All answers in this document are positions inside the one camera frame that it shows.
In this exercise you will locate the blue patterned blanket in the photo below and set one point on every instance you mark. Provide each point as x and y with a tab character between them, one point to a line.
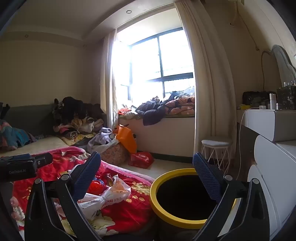
13	136

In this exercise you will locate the pile of clothes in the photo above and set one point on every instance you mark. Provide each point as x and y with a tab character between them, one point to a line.
74	115

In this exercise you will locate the red snack packet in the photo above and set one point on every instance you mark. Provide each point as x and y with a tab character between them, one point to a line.
96	186

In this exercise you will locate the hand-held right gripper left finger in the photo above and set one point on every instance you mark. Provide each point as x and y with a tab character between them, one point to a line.
89	172

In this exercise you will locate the orange shopping bag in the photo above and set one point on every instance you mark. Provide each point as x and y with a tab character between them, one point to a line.
126	139

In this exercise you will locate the dark framed window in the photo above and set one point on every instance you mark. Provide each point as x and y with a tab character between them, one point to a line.
159	58

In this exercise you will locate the dark jacket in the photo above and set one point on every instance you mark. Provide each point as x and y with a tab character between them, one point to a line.
152	113

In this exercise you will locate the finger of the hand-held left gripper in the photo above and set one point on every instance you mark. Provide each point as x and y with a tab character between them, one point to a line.
44	160

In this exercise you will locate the wavy framed mirror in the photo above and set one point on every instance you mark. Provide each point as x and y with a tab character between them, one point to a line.
283	62

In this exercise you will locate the yellow rimmed black trash bin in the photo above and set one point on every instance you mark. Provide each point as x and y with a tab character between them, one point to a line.
180	197

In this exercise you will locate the black bag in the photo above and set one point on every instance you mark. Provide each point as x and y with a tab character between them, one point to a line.
255	98

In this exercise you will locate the floral fabric bag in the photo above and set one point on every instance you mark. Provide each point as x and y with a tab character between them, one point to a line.
115	154

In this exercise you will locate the orange patterned quilt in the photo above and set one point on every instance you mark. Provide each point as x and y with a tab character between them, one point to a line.
180	104

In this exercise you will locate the red and white clothes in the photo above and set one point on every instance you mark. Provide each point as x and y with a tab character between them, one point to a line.
126	113

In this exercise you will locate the red plastic bag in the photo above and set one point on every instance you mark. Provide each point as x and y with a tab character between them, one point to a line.
141	160

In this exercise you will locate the grey upholstered headboard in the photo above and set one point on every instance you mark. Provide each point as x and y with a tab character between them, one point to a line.
30	118

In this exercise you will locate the white plastic bag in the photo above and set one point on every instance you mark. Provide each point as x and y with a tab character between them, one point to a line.
115	190

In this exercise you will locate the dark glass organizer box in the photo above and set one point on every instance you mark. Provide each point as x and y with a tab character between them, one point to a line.
286	98

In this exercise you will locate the colourful candy wrapper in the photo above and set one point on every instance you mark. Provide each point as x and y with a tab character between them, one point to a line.
110	179

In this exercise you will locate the white bottles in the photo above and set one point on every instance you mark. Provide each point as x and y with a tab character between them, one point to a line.
272	100

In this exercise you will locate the yellow box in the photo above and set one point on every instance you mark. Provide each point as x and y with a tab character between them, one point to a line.
244	107

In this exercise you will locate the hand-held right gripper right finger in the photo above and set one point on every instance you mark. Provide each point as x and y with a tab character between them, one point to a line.
205	176

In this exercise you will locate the cream curtain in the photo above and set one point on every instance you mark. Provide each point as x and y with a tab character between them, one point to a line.
107	81
208	92

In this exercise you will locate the lavender cloth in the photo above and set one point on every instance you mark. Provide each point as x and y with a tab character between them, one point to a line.
101	139

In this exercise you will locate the red floral blanket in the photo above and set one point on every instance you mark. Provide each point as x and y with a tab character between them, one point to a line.
129	208

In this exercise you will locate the white dressing table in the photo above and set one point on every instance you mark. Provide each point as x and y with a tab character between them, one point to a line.
277	162

